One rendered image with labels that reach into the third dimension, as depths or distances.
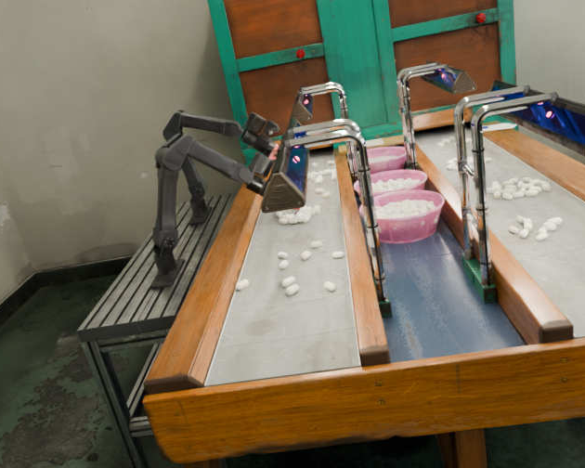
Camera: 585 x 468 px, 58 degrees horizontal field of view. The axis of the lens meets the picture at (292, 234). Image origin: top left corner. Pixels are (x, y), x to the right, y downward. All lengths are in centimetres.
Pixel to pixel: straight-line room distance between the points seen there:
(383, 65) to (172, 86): 143
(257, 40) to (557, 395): 206
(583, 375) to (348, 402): 42
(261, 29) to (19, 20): 168
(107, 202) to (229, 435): 286
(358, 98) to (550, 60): 145
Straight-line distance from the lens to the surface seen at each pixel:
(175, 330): 124
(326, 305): 123
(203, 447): 113
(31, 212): 404
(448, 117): 270
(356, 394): 103
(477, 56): 276
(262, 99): 269
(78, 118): 373
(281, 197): 94
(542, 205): 169
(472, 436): 120
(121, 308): 168
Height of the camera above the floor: 132
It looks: 20 degrees down
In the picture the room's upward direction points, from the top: 11 degrees counter-clockwise
